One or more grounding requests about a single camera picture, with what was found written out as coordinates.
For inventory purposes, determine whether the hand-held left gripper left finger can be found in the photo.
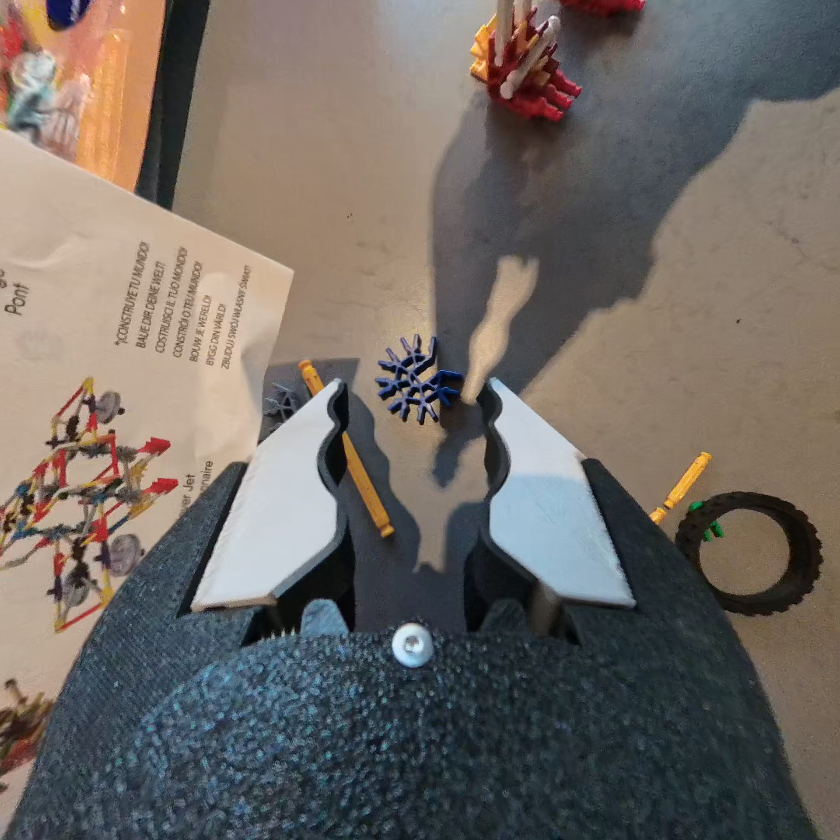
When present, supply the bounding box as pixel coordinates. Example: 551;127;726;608
189;378;350;613

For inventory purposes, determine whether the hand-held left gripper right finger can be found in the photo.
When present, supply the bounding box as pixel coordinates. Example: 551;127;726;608
478;377;637;635

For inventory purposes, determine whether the blue snowflake connector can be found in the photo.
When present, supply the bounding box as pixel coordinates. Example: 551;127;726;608
375;335;463;424

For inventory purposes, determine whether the long yellow rod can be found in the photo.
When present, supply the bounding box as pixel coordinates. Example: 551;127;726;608
298;359;396;539

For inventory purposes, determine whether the grey fan connector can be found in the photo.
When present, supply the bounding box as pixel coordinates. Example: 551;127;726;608
262;382;308;431

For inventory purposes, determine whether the short yellow rod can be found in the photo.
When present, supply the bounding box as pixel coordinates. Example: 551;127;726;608
648;451;714;526

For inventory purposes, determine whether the toy model picture sheet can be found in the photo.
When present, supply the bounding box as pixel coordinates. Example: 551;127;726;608
0;128;294;795

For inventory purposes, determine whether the red yellow connector cluster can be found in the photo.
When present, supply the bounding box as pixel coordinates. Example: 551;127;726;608
469;0;584;122

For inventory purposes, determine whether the orange toy set box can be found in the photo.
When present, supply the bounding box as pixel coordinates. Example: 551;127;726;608
0;0;211;211

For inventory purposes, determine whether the black rubber tire ring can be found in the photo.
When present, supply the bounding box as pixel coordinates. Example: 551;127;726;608
675;491;824;618

